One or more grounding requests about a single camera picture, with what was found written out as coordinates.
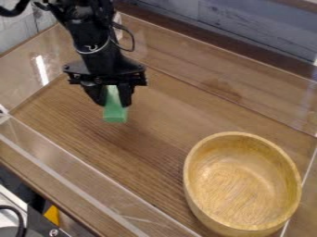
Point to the green rectangular block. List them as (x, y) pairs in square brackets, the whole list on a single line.
[(115, 113)]

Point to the brown wooden bowl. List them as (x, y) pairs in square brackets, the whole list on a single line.
[(242, 184)]

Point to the yellow warning sticker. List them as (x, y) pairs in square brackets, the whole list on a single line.
[(51, 214)]

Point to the clear acrylic enclosure wall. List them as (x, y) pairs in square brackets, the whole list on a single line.
[(114, 174)]

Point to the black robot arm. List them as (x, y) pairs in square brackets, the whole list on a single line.
[(88, 20)]

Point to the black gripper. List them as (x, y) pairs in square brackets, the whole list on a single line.
[(104, 66)]

